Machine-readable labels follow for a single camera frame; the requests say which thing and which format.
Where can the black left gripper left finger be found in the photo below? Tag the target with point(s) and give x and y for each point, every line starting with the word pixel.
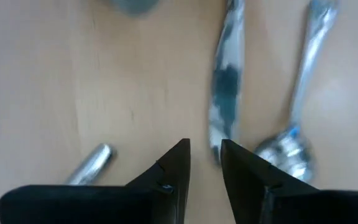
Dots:
pixel 89 205

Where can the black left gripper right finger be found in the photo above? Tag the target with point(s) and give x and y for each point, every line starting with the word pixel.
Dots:
pixel 291 208

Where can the silver spoon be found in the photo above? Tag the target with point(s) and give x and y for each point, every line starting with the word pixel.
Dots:
pixel 291 149

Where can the grey mesh cutlery caddy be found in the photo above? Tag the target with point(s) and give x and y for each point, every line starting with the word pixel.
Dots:
pixel 135 6

